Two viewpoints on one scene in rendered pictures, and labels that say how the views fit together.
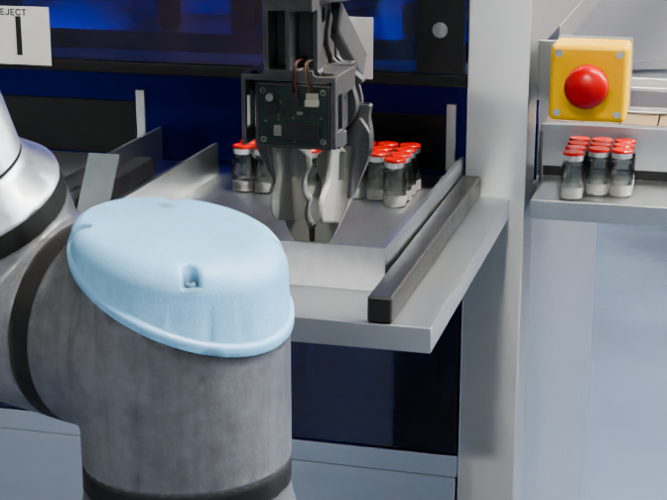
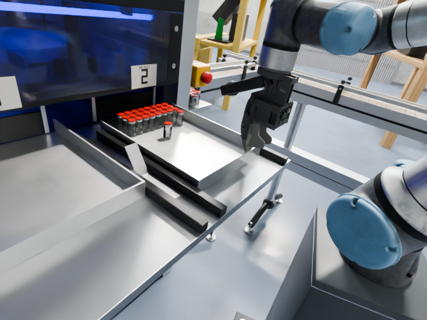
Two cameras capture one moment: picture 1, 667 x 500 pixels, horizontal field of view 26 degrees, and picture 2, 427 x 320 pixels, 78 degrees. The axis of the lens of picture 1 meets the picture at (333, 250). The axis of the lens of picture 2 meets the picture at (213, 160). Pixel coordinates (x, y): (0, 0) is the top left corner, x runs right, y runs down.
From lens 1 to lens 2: 1.15 m
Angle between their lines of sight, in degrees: 67
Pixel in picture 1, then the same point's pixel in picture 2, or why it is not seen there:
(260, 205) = (155, 140)
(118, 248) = not seen: outside the picture
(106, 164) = (134, 148)
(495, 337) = not seen: hidden behind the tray
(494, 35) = (185, 65)
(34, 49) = (9, 100)
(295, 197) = (250, 139)
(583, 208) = (197, 109)
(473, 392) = not seen: hidden behind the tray
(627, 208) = (205, 106)
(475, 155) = (178, 102)
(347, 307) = (269, 163)
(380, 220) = (192, 131)
